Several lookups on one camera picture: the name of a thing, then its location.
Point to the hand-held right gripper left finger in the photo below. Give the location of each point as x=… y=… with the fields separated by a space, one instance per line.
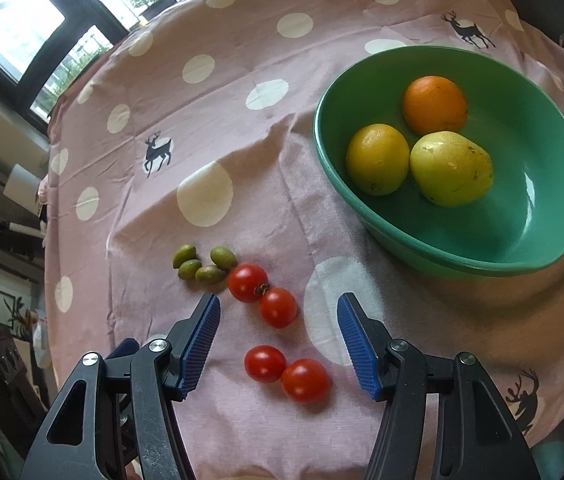
x=199 y=350

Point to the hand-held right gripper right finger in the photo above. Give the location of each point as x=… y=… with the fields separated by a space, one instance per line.
x=359 y=350

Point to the red cherry tomato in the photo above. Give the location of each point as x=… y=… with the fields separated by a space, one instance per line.
x=278 y=307
x=264 y=362
x=304 y=380
x=247 y=282

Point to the yellow lemon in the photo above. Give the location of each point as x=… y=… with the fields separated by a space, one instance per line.
x=376 y=160

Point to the yellow-green pear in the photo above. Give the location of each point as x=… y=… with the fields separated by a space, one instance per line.
x=451 y=170

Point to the green bowl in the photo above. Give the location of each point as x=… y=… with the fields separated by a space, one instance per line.
x=521 y=210

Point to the orange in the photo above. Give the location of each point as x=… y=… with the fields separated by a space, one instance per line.
x=434 y=102

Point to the green olive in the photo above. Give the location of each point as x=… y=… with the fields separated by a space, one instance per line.
x=190 y=269
x=184 y=255
x=209 y=275
x=223 y=256

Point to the pink polka dot tablecloth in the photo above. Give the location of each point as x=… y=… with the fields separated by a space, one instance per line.
x=242 y=160

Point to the black framed window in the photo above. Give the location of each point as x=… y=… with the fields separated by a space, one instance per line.
x=77 y=5

